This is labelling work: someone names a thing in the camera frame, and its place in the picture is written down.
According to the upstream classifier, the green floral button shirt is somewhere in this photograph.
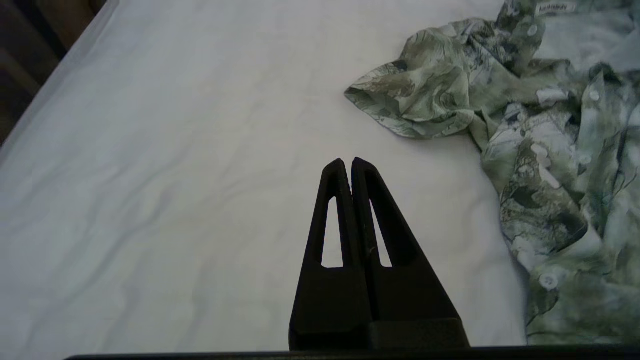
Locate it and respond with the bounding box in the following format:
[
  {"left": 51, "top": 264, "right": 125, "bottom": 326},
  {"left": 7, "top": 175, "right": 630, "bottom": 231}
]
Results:
[{"left": 344, "top": 0, "right": 640, "bottom": 346}]

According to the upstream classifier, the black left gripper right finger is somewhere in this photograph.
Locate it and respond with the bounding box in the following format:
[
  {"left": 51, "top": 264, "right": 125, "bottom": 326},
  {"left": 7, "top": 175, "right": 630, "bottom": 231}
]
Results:
[{"left": 351, "top": 157, "right": 471, "bottom": 350}]

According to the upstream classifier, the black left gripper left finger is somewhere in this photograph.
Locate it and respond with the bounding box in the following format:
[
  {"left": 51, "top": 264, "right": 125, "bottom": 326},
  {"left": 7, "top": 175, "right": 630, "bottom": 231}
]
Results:
[{"left": 289, "top": 158, "right": 373, "bottom": 351}]

